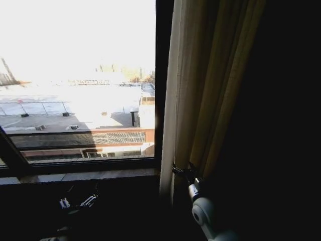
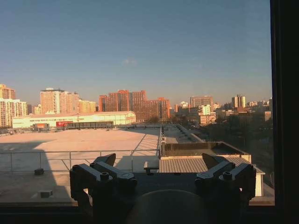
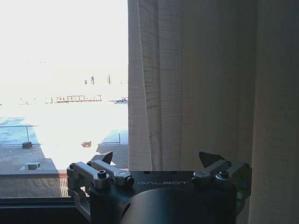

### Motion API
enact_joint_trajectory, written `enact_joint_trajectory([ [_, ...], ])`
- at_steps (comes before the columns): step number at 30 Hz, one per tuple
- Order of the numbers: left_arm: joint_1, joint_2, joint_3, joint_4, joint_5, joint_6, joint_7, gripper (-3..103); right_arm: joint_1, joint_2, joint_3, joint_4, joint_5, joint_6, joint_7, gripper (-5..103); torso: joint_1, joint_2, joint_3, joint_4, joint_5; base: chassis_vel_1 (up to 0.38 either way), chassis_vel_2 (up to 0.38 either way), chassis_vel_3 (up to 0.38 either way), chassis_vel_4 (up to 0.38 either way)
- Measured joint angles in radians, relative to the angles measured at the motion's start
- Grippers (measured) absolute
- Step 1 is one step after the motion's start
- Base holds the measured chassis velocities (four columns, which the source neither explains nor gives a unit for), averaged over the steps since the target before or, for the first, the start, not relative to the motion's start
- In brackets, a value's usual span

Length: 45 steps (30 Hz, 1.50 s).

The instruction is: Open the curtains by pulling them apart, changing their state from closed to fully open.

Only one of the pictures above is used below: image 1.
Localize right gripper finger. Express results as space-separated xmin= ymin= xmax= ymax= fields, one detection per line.
xmin=188 ymin=161 xmax=198 ymax=177
xmin=172 ymin=162 xmax=188 ymax=176

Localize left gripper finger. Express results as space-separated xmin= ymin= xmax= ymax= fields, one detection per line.
xmin=59 ymin=184 xmax=75 ymax=209
xmin=79 ymin=181 xmax=99 ymax=208

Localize beige fabric curtain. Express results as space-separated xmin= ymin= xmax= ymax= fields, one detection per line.
xmin=159 ymin=0 xmax=267 ymax=209

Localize grey stone window sill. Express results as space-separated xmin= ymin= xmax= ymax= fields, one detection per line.
xmin=0 ymin=167 xmax=161 ymax=186

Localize brick building with lattice wall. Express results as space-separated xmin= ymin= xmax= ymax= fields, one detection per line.
xmin=10 ymin=127 xmax=155 ymax=159

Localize black window frame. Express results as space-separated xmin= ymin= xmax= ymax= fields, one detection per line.
xmin=0 ymin=0 xmax=176 ymax=177

